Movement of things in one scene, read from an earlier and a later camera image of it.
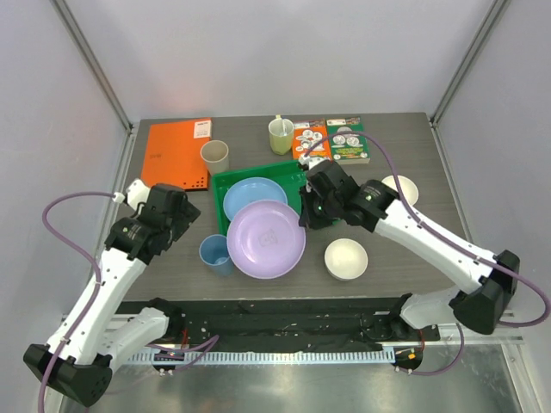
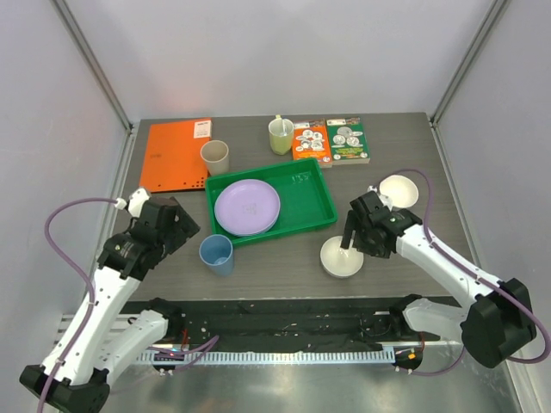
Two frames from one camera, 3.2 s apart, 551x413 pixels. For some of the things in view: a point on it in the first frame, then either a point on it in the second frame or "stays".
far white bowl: x=409 y=189 stays
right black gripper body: x=307 y=211 → x=358 y=221
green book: x=348 y=148 stays
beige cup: x=215 y=153 stays
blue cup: x=214 y=254 stays
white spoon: x=283 y=133 stays
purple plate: x=265 y=240 → x=247 y=206
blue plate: x=250 y=189 → x=240 y=235
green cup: x=281 y=131 stays
